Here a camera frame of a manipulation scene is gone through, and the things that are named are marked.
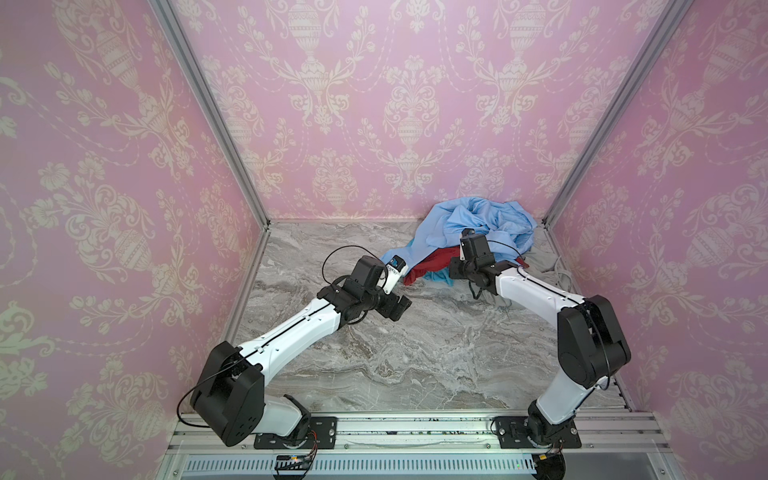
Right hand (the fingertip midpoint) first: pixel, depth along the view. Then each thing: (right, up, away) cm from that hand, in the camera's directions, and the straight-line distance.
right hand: (456, 261), depth 94 cm
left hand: (-18, -9, -12) cm, 24 cm away
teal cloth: (-4, -5, +6) cm, 9 cm away
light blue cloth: (+19, +12, +9) cm, 25 cm away
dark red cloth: (-4, +1, +5) cm, 6 cm away
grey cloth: (+33, -1, +9) cm, 34 cm away
